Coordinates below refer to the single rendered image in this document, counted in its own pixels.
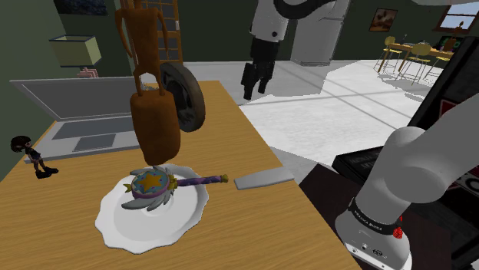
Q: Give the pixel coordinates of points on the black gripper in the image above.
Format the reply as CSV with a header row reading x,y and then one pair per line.
x,y
264,50

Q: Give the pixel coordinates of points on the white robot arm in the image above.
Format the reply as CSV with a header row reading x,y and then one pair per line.
x,y
411,164

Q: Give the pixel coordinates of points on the dark round disc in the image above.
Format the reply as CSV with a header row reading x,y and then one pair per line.
x,y
191,101

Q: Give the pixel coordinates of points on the grey refrigerator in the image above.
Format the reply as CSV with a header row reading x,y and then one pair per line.
x,y
318,33

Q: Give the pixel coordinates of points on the wooden lattice shelf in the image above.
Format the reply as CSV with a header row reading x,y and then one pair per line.
x,y
173,41

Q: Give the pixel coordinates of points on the grey flat rectangular slab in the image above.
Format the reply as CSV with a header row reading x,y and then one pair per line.
x,y
263,178

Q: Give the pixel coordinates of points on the dark robot stand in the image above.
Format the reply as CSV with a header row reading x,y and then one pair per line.
x,y
329,202

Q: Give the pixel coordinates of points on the star wand toy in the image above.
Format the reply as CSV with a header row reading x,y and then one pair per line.
x,y
150,182

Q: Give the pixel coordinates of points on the wooden desk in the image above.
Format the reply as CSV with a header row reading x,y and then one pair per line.
x,y
243,232

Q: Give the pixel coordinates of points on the wooden dining table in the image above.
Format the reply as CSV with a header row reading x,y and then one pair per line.
x,y
408,48

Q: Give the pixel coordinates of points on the grey open laptop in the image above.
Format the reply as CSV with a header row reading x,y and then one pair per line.
x,y
78,101

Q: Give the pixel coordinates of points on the white wavy-edged plate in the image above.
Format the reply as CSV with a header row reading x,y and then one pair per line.
x,y
149,228

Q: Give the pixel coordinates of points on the table lamp with green shade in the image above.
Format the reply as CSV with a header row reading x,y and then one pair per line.
x,y
74,50

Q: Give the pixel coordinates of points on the dark-haired doll figure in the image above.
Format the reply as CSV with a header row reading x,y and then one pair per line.
x,y
34,154

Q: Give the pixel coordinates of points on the brown framed wall picture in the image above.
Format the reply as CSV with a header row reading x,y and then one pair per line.
x,y
383,20

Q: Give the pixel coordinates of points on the dark wall picture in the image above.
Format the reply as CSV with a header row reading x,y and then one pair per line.
x,y
80,6

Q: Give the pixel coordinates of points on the window with dark frame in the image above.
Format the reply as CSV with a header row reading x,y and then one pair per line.
x,y
460,17

